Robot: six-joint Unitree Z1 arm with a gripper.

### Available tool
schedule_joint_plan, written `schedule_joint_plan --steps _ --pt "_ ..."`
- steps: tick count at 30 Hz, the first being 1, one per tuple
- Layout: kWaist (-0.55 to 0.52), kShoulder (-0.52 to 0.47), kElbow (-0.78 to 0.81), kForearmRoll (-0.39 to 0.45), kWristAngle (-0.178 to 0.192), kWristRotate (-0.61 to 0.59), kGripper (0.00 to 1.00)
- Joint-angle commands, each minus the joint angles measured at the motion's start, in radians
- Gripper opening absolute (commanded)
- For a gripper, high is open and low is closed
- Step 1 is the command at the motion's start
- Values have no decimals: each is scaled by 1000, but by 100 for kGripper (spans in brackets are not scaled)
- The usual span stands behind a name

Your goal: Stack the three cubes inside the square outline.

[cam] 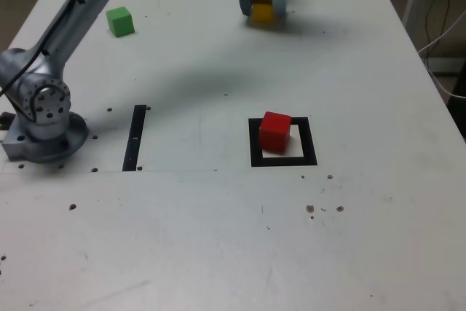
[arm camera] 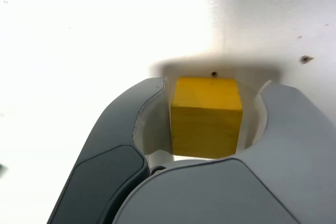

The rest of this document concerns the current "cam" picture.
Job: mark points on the green cube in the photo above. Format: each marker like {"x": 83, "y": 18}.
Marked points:
{"x": 120, "y": 21}

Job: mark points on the black tape square outline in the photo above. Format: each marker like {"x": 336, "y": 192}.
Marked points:
{"x": 309, "y": 143}

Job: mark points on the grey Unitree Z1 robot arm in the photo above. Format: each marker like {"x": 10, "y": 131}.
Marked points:
{"x": 47, "y": 107}

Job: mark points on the black tape strip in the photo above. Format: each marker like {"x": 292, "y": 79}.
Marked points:
{"x": 133, "y": 140}

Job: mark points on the yellow cube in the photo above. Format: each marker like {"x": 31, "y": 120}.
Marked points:
{"x": 262, "y": 13}

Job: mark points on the red cube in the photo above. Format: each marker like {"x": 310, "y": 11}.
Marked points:
{"x": 275, "y": 134}

